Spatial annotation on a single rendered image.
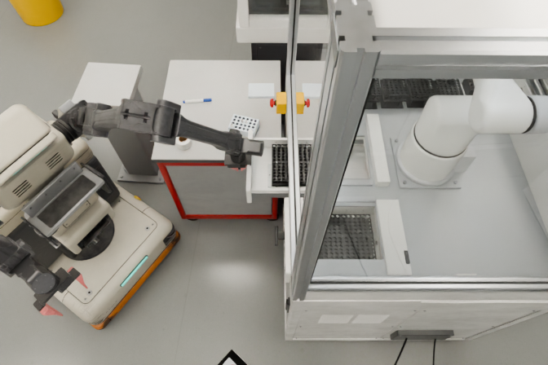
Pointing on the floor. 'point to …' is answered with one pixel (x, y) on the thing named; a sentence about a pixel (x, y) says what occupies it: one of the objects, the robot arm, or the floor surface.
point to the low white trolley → (195, 208)
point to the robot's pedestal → (109, 80)
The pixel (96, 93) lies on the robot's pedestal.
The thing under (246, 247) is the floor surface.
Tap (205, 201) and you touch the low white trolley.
